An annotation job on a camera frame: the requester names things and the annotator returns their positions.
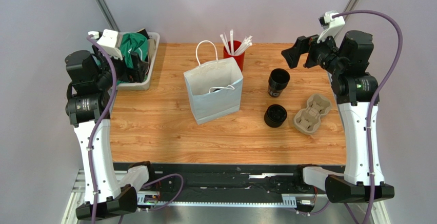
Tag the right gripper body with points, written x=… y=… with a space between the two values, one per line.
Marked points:
x=310 y=51

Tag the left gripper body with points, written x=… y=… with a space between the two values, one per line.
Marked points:
x=122 y=72

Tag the stack of black cups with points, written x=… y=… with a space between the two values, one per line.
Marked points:
x=278 y=81

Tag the stack of black lids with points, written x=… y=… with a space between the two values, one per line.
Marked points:
x=275 y=115

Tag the white paper bag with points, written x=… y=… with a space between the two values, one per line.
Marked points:
x=214 y=88

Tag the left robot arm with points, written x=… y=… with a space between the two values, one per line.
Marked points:
x=88 y=103

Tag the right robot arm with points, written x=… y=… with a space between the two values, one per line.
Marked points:
x=357 y=102

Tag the white plastic bin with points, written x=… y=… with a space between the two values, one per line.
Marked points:
x=152 y=53

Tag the green cloth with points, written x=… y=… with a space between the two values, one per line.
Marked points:
x=134 y=42

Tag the white wrapped straws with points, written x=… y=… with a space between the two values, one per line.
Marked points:
x=246 y=43

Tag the red straw cup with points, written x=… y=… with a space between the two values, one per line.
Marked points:
x=238 y=58

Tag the cardboard cup carrier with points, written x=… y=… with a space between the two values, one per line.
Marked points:
x=308 y=119

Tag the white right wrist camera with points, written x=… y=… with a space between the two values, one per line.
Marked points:
x=332 y=26

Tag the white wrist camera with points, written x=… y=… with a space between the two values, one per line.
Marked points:
x=110 y=41
x=332 y=26

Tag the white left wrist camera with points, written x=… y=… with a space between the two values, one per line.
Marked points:
x=110 y=41

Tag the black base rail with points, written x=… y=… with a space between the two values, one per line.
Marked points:
x=227 y=183

